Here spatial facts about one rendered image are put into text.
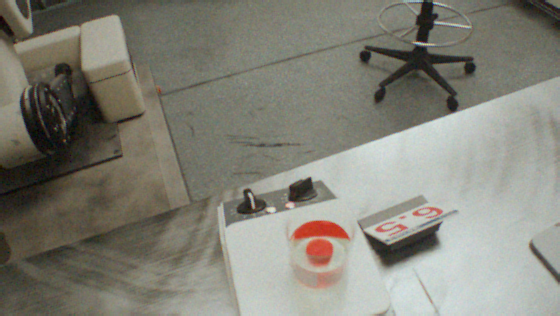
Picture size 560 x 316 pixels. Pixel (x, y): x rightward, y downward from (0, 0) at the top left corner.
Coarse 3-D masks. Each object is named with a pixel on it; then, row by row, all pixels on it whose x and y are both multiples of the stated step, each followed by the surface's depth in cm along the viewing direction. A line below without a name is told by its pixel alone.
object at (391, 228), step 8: (424, 208) 48; (432, 208) 47; (440, 208) 46; (400, 216) 48; (408, 216) 47; (416, 216) 46; (424, 216) 46; (432, 216) 45; (384, 224) 47; (392, 224) 46; (400, 224) 45; (408, 224) 45; (416, 224) 44; (376, 232) 45; (384, 232) 45; (392, 232) 44; (400, 232) 43
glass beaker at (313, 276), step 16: (320, 192) 32; (288, 208) 31; (304, 208) 32; (320, 208) 33; (336, 208) 32; (288, 224) 31; (352, 224) 31; (288, 240) 29; (352, 240) 29; (288, 256) 32; (304, 256) 29; (320, 256) 28; (336, 256) 29; (352, 256) 32; (304, 272) 31; (320, 272) 30; (336, 272) 31; (304, 288) 33; (320, 288) 32; (336, 288) 33
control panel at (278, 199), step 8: (320, 184) 48; (272, 192) 49; (280, 192) 48; (288, 192) 48; (232, 200) 48; (240, 200) 48; (264, 200) 47; (272, 200) 46; (280, 200) 46; (288, 200) 45; (224, 208) 46; (232, 208) 46; (264, 208) 44; (280, 208) 44; (224, 216) 44; (232, 216) 44; (240, 216) 44; (248, 216) 43; (256, 216) 43
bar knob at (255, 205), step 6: (246, 192) 45; (252, 192) 45; (246, 198) 44; (252, 198) 43; (240, 204) 46; (246, 204) 45; (252, 204) 43; (258, 204) 45; (264, 204) 45; (240, 210) 44; (246, 210) 44; (252, 210) 44; (258, 210) 44
